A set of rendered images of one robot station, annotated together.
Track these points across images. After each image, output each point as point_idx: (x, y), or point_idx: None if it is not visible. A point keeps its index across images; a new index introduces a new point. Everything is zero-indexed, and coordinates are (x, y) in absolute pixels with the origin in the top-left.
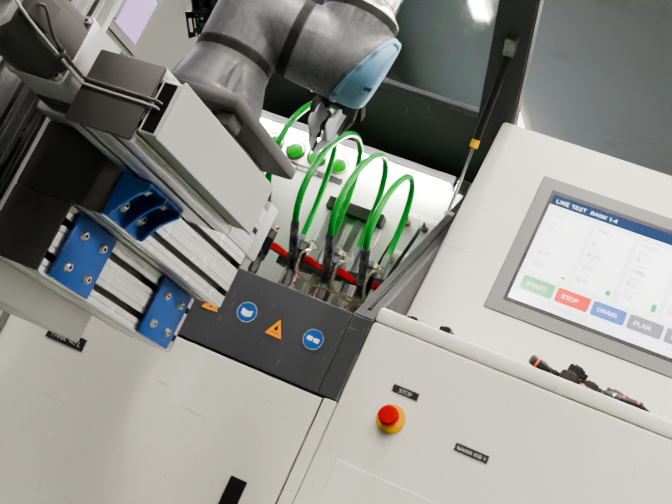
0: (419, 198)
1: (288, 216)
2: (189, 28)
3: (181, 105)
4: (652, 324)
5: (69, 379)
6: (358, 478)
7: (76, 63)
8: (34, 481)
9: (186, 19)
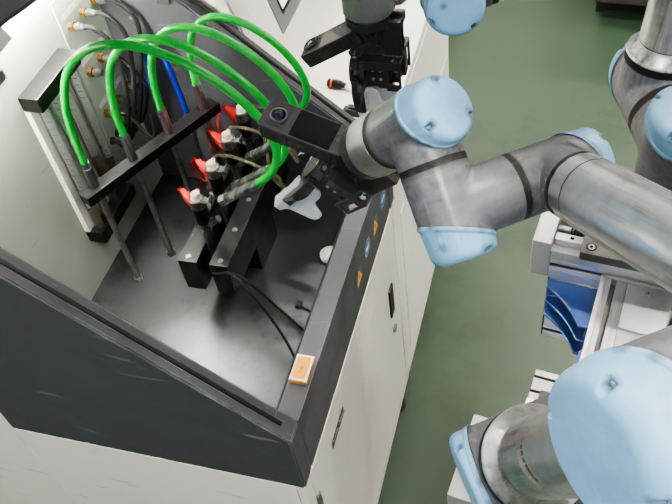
0: None
1: (9, 167)
2: (353, 208)
3: None
4: None
5: (347, 423)
6: (405, 203)
7: None
8: (359, 454)
9: (361, 208)
